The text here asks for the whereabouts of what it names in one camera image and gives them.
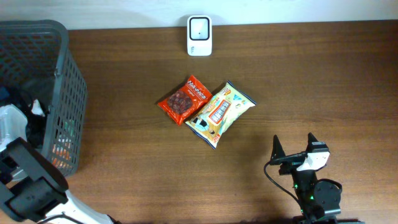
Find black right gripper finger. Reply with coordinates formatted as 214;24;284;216
271;135;285;159
307;133;318;152

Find cream rice cracker bag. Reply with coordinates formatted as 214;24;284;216
185;80;256;149

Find red snack bag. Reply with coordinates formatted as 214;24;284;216
157;75;213;125

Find orange Kleenex tissue pack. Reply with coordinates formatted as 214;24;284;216
51;120;75;170

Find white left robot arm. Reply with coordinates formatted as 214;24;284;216
1;105;116;224

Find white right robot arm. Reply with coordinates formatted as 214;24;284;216
264;133;361;224

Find white barcode scanner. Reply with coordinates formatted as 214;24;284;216
187;15;213;57

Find grey plastic mesh basket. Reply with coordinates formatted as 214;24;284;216
1;20;88;177

